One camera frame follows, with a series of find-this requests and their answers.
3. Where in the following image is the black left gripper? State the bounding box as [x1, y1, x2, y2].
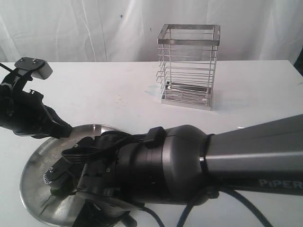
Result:
[0, 69, 72, 139]

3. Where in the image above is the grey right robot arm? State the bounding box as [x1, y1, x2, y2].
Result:
[70, 115, 303, 227]

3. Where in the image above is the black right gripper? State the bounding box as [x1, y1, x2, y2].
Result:
[73, 132, 152, 227]

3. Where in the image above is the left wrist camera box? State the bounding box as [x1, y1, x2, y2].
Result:
[14, 57, 53, 80]

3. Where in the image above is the round stainless steel plate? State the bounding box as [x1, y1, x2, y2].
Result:
[20, 124, 121, 227]

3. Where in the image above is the green chili pepper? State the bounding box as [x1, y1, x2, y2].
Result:
[41, 188, 62, 208]

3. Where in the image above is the wire metal utensil holder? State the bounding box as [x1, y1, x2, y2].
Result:
[156, 24, 221, 110]

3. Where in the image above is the white backdrop curtain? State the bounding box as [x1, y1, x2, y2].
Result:
[0, 0, 303, 72]

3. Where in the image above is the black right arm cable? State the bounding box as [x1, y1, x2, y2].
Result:
[61, 126, 282, 227]

